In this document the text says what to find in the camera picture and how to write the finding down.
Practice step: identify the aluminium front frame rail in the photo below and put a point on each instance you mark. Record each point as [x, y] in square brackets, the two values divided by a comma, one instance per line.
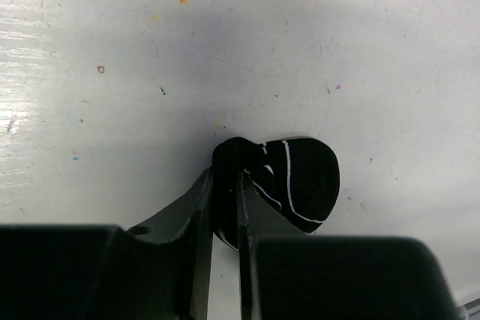
[470, 310]

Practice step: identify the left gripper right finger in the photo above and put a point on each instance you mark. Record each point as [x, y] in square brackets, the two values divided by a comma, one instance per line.
[286, 274]

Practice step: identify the black sock with purple stripes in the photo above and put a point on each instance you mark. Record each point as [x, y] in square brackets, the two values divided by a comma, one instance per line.
[298, 177]

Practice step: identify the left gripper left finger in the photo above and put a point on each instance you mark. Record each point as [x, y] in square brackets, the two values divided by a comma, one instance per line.
[157, 269]

